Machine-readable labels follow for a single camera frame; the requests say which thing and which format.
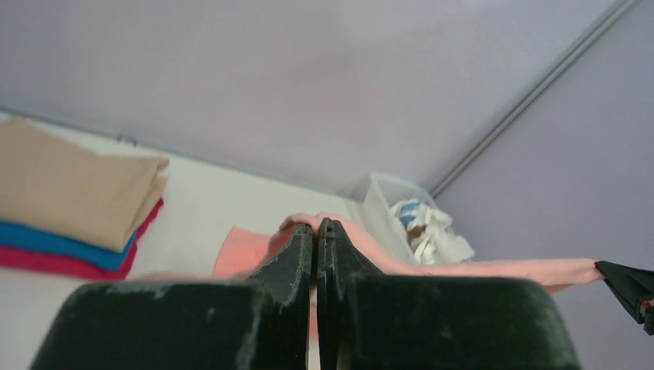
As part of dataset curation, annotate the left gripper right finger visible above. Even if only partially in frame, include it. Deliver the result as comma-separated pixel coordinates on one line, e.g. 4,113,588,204
317,219,581,369

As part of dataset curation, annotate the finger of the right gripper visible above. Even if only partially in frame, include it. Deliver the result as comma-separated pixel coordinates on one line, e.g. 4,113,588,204
595,261,653,336

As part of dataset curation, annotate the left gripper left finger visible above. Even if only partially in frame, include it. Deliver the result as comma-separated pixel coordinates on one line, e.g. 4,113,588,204
31,224,313,369

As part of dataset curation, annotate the salmon pink t-shirt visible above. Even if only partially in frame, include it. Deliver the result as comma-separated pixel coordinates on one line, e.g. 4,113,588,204
133,212,605,338

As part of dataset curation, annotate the white crumpled t-shirt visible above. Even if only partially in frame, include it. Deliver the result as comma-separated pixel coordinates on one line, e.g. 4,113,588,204
391,198,475,265

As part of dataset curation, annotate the white plastic basket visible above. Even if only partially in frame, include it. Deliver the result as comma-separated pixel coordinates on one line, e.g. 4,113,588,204
343,172,437,264

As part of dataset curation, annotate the blue folded t-shirt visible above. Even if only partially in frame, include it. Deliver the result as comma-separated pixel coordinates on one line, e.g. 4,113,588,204
1,222,137,271

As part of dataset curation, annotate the beige folded t-shirt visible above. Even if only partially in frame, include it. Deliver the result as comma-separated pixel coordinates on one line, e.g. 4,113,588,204
1,116,169,252

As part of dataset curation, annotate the magenta folded t-shirt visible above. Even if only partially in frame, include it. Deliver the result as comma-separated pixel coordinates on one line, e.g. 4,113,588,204
1,199,164,281

